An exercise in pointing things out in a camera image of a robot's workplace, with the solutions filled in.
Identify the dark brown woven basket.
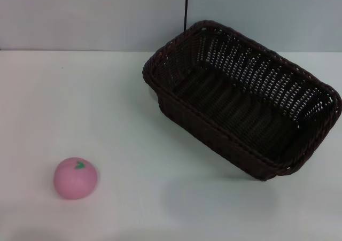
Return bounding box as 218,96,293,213
141,19,342,182

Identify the pink toy peach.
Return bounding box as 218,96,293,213
52,157,101,200

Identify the thin black vertical cable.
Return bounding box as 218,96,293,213
183,0,191,34

